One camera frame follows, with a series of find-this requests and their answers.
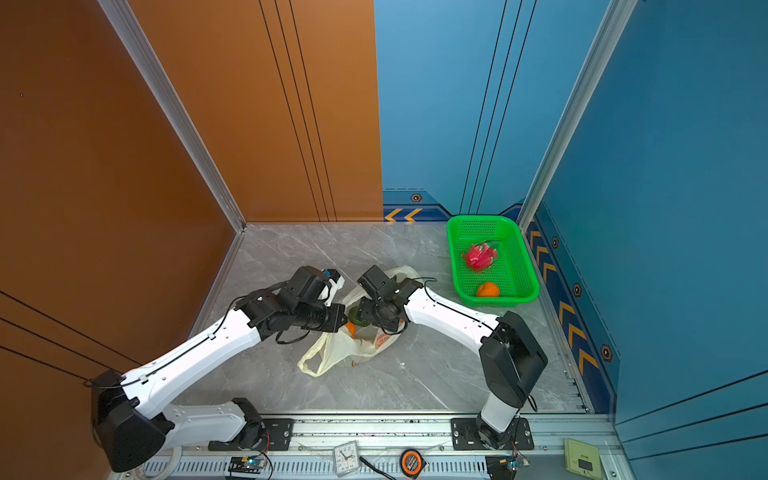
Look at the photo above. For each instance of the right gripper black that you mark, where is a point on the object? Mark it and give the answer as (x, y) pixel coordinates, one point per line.
(365, 306)

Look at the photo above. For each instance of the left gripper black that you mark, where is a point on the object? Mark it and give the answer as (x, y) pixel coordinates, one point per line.
(336, 323)

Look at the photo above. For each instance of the dark avocado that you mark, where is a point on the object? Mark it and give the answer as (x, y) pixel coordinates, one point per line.
(360, 316)

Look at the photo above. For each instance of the translucent yellowish plastic bag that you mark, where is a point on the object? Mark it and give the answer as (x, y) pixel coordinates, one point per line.
(354, 343)

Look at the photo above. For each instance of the orange fruit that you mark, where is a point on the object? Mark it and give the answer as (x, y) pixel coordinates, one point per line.
(488, 290)

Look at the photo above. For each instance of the red dragon fruit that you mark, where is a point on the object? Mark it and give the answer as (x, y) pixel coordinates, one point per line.
(480, 256)

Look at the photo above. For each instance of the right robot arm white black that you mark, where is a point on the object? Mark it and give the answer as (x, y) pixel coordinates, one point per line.
(512, 359)

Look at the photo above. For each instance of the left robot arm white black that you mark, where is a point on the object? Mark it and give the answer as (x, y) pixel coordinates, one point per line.
(133, 414)

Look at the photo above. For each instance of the green plastic basket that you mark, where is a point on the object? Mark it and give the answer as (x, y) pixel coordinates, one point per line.
(513, 270)

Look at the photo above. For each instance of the small white clock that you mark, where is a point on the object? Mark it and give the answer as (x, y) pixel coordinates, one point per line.
(346, 459)

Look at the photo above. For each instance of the orange black tape measure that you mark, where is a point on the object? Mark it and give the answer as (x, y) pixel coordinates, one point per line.
(412, 463)

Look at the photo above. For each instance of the left circuit board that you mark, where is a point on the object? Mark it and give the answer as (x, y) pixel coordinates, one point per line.
(248, 467)

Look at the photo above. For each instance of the circuit board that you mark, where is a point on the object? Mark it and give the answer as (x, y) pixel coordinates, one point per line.
(505, 467)
(248, 467)

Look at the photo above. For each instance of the right circuit board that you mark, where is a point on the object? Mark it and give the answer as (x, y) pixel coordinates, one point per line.
(505, 467)

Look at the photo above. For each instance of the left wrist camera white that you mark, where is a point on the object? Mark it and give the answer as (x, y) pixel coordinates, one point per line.
(334, 282)

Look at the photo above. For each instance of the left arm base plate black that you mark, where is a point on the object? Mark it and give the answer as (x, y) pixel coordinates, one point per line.
(271, 434)

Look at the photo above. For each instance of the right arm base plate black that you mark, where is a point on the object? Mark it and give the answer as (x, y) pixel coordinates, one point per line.
(473, 434)

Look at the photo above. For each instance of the green wall switch box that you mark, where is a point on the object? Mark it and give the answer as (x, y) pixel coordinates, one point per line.
(582, 459)

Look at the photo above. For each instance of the left aluminium frame post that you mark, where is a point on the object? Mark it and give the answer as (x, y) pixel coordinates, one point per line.
(136, 43)

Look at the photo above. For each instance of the aluminium frame post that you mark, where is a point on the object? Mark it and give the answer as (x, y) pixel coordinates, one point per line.
(607, 37)
(136, 43)

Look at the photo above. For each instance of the right aluminium frame post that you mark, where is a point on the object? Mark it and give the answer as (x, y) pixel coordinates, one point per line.
(607, 37)

